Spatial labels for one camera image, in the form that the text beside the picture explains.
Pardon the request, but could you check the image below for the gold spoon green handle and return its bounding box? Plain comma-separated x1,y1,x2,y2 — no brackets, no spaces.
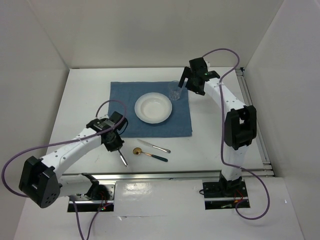
132,147,169,162

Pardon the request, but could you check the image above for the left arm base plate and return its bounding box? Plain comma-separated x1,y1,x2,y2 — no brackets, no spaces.
72,181,116,213

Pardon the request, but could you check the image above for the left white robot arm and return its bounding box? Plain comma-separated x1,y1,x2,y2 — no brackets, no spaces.
19,117,128,209

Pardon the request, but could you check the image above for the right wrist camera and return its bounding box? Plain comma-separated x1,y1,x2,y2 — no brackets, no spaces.
189,57,208,75

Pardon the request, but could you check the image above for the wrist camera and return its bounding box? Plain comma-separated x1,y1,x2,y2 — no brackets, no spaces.
109,111,128,135
189,57,208,75

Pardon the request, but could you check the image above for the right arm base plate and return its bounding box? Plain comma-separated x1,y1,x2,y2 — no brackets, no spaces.
199,180,251,210

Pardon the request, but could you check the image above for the aluminium front rail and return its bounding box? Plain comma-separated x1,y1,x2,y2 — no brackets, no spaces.
84,169,276,183

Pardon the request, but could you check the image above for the silver fork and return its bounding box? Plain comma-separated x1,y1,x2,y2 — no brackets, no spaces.
117,149,128,167

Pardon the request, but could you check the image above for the blue cloth napkin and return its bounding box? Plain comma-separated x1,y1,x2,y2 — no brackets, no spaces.
109,81,192,138

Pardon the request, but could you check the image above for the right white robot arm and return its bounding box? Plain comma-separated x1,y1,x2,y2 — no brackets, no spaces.
178,58,257,196

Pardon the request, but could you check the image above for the silver table knife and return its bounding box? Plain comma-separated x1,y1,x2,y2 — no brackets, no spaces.
137,139,171,154

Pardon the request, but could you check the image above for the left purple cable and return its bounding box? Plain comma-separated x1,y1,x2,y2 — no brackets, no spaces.
1,99,128,240

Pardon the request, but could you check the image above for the clear drinking glass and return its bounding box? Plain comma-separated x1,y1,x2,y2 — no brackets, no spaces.
168,80,182,101

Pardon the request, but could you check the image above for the aluminium right side rail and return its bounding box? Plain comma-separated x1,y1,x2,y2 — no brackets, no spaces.
235,67,275,177

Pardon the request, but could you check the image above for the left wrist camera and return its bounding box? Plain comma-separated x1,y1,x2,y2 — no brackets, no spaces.
109,111,128,135

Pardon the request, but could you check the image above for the aluminium rail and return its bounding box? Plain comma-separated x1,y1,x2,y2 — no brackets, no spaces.
235,67,275,177
84,169,276,183

